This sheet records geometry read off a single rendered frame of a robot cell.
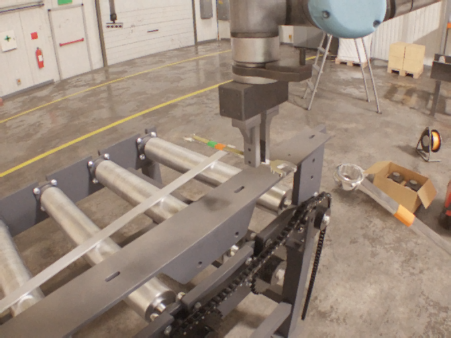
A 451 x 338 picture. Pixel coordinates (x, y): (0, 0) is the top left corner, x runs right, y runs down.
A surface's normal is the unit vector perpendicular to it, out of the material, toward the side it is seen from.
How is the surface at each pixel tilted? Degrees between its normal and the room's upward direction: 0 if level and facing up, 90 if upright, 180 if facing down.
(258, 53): 90
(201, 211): 0
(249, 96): 90
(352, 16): 90
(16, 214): 90
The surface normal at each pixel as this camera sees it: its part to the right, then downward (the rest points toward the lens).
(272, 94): 0.76, 0.29
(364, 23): -0.09, 0.51
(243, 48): -0.48, 0.45
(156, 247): -0.05, -0.87
